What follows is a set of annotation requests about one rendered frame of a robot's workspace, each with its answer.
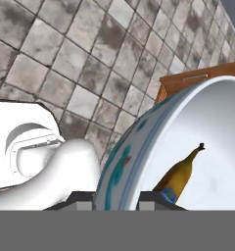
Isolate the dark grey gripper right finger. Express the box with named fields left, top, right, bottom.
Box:
left=136, top=190, right=189, bottom=212

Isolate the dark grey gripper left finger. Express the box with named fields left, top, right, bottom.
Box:
left=43, top=190, right=97, bottom=212

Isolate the white bowl with teal pattern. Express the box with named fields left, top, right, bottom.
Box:
left=94, top=75, right=235, bottom=212

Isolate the yellow banana with blue sticker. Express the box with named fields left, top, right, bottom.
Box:
left=151, top=141, right=207, bottom=204

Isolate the grey metal drawer handle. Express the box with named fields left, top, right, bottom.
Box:
left=182, top=74, right=210, bottom=81

